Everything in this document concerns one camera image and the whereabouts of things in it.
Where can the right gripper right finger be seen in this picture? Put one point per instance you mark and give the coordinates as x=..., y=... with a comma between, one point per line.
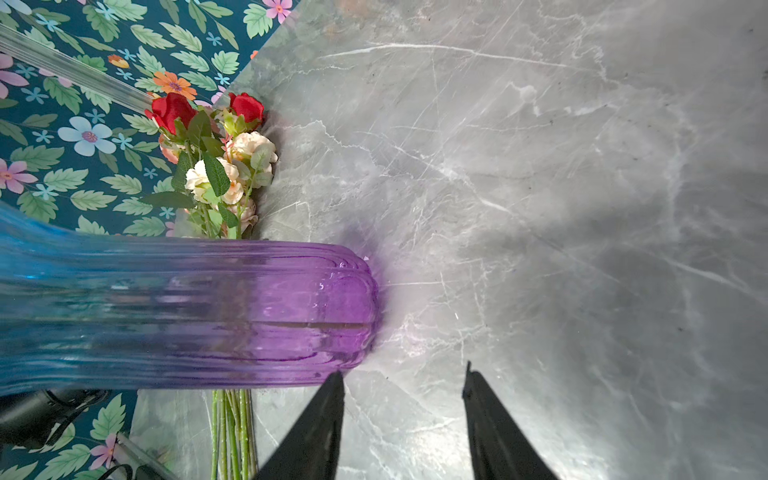
x=498, y=447

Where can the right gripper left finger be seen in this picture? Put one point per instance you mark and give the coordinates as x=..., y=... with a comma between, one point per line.
x=311, y=448

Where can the purple blue glass vase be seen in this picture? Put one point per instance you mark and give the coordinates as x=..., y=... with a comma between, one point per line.
x=83, y=311

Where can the artificial flower bunch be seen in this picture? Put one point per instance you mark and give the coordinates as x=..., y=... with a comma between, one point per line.
x=220, y=160

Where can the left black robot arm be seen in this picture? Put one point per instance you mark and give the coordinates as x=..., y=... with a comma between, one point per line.
x=35, y=419

